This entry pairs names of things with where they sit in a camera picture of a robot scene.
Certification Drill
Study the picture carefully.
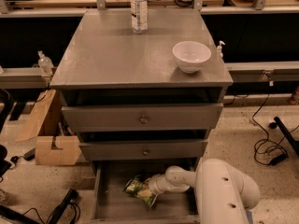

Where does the white ceramic bowl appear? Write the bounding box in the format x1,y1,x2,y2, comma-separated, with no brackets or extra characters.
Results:
172,41,211,74

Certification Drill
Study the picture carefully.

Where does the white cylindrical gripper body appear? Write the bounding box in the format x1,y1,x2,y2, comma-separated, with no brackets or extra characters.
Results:
148,175,173,195

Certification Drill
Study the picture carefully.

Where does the green jalapeno chip bag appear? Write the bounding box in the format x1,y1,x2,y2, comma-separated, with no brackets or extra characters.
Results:
123,175,157,208

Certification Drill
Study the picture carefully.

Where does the black power adapter with cable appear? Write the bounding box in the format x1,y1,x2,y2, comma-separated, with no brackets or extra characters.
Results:
250,93,290,167

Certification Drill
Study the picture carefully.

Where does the grey open bottom drawer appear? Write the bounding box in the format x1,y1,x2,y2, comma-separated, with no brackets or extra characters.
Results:
92,158,199,224

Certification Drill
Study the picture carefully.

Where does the clear plastic water bottle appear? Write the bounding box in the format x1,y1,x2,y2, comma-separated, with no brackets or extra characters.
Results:
130,0,148,34

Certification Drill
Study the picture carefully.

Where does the grey middle drawer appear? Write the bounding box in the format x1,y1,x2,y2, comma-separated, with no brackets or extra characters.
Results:
79,139,208,161

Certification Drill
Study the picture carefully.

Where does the black metal stand leg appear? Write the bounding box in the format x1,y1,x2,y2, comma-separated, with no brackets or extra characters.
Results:
274,117,299,156

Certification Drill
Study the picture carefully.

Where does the small black adapter left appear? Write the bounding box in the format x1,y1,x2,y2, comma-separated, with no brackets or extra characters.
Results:
10,148,36,164

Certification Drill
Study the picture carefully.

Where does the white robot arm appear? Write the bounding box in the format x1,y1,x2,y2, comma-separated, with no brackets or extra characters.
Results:
149,159,261,224

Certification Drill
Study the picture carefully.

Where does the brown cardboard box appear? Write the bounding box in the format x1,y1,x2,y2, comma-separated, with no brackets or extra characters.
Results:
16,90,81,166

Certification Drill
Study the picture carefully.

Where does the black power strip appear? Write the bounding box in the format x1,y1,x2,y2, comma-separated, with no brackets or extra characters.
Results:
48,189,78,224

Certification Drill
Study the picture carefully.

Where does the clear sanitizer bottle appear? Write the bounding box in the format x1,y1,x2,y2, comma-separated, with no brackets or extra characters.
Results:
37,50,54,75

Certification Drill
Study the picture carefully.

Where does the grey top drawer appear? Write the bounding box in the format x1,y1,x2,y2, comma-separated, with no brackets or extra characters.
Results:
62,104,223,133

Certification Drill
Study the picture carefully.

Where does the small white pump bottle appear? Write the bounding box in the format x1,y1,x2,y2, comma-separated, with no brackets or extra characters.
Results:
217,40,225,58

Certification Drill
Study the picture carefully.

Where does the grey wooden drawer cabinet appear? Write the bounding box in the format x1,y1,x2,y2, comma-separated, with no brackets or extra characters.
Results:
50,7,234,173

